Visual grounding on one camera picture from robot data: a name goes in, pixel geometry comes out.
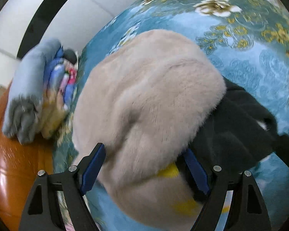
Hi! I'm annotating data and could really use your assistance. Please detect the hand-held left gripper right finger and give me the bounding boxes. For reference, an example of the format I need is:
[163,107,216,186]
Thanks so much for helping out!
[183,149,273,231]

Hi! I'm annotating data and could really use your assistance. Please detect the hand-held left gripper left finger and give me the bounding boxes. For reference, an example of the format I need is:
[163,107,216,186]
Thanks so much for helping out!
[19,143,107,231]

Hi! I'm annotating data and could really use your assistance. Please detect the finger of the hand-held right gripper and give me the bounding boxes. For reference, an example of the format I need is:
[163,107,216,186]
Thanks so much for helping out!
[272,135,289,165]

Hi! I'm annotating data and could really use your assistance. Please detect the black garment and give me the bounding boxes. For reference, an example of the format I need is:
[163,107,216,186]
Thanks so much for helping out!
[176,76,281,201]

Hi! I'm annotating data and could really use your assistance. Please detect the beige fuzzy sweater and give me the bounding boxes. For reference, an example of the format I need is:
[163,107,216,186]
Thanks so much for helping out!
[71,29,227,231]

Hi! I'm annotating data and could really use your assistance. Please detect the floral printed folded cloth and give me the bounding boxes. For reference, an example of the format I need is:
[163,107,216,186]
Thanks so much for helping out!
[40,46,80,139]

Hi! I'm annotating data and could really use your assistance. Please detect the light blue folded cloth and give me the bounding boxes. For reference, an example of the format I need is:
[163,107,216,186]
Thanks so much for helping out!
[3,38,64,145]

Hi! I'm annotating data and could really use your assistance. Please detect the green floral blanket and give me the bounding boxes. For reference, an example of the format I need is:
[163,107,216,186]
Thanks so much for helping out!
[52,0,289,231]

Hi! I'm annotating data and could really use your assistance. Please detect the small dark cloth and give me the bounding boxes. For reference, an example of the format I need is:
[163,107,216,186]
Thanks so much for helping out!
[63,49,79,65]

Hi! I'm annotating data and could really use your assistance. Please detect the white and black wardrobe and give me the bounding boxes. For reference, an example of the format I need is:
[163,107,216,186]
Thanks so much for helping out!
[0,0,169,94]

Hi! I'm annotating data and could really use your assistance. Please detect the orange wooden bed frame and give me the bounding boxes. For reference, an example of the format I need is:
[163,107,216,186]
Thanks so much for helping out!
[0,83,62,231]

